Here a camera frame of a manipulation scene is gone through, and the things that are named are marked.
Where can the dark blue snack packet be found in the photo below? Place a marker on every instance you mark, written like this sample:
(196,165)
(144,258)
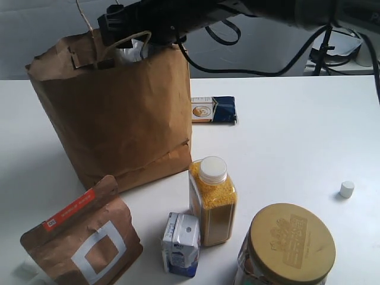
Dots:
(215,110)

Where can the brown paper bag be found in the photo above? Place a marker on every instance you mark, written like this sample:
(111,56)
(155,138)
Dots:
(131,121)

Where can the black tripod stand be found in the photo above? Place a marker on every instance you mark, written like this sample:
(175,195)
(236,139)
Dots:
(318,57)

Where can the small white bottle cap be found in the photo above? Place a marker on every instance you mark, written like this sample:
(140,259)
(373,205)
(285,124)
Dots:
(346,189)

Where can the yellow millet plastic bottle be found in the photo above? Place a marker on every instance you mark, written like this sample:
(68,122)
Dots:
(212,199)

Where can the brown kraft stand-up pouch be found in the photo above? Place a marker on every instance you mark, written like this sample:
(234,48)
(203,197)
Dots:
(90,241)

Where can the small white object bottom left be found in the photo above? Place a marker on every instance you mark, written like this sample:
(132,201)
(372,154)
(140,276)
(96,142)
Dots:
(29,267)

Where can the white cylinder in background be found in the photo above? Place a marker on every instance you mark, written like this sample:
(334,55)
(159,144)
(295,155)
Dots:
(363,57)

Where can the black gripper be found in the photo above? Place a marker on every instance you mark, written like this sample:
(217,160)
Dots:
(161,18)

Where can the small blue milk carton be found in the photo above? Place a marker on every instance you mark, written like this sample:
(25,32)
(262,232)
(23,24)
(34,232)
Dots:
(180,245)

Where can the large jar, gold lid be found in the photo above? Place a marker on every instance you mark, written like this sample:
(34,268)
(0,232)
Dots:
(285,244)

